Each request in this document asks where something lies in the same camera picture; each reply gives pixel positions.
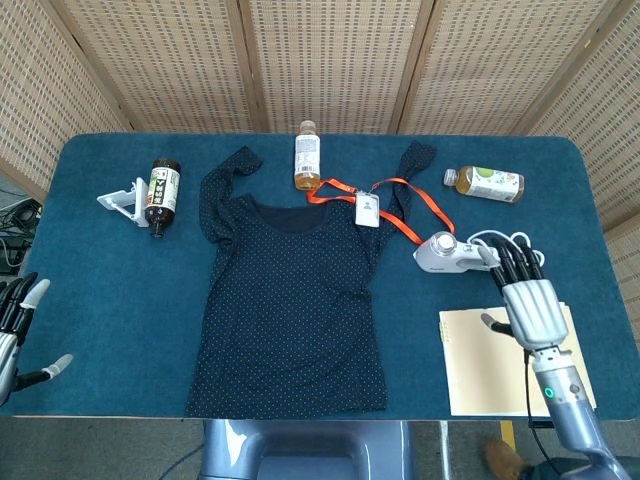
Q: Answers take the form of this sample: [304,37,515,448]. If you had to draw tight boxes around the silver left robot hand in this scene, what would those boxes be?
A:
[0,272,75,406]

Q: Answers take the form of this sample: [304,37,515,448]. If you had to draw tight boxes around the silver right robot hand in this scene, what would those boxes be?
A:
[477,237,571,351]

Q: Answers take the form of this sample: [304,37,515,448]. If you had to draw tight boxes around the white handheld device with cable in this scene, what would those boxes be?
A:
[412,232,501,275]

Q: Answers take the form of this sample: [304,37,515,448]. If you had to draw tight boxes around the dark blue dotted shirt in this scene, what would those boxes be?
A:
[184,141,439,420]

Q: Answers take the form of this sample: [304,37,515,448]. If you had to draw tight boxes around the teal table cloth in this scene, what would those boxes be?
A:
[0,132,632,420]

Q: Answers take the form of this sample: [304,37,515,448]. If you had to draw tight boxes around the green-label tea bottle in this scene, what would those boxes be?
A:
[443,165,526,204]

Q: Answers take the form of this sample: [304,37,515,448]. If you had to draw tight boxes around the brown shoe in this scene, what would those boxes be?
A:
[485,438,531,477]

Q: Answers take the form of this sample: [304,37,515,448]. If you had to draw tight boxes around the white plastic folding stand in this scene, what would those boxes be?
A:
[96,178,151,229]

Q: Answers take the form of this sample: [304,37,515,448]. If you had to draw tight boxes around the white ID badge holder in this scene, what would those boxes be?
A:
[354,192,381,227]

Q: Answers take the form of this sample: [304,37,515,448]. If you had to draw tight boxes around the dark brown labelled bottle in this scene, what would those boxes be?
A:
[144,158,182,239]

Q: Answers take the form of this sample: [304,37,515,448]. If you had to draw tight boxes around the blue-grey robot torso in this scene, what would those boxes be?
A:
[199,418,416,480]

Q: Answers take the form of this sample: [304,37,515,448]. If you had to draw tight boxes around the white-label tea bottle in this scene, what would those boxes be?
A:
[293,120,323,192]

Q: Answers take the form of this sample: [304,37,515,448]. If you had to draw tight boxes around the woven bamboo folding screen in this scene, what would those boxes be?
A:
[0,0,640,231]

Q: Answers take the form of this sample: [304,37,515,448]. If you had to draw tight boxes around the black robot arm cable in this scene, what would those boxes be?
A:
[522,349,561,474]

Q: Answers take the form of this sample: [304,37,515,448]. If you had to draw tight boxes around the black floor cables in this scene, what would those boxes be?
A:
[0,197,44,276]

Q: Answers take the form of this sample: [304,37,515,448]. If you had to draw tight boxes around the orange lanyard strap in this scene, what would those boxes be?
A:
[305,177,456,246]

